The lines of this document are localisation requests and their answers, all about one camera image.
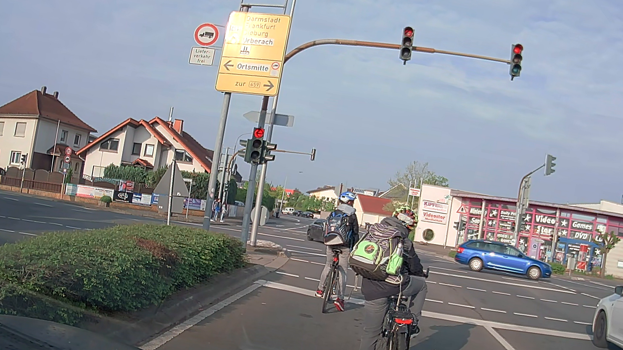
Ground dark car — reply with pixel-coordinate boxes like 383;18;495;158
305;217;330;244

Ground person on bicycle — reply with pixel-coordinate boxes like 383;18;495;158
309;188;368;318
333;199;442;350

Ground group of people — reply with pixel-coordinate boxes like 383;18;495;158
210;198;231;225

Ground white sign tower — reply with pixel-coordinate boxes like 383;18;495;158
411;183;454;247

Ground yellow direction signs on posts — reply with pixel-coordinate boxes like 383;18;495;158
160;0;296;240

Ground triangular sign seen from behind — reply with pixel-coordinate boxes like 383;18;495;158
148;158;195;229

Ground kerbed traffic island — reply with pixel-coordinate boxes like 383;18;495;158
84;212;293;350

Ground white house with red roof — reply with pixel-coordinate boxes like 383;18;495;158
72;102;220;201

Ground blue estate car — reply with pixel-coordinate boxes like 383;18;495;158
453;235;557;285

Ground traffic light on bent mast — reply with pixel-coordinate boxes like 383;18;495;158
507;150;559;254

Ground low green hedge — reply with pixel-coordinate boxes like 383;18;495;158
0;194;251;350

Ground shop building with red front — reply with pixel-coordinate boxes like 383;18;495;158
441;166;623;279

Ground brown fence with banners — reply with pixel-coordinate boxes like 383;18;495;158
0;161;210;226

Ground beige house with brown roof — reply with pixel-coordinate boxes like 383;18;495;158
0;78;103;184

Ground tall grey lamp post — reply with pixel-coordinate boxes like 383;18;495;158
228;0;314;250

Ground round signs on post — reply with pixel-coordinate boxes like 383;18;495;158
59;146;75;180

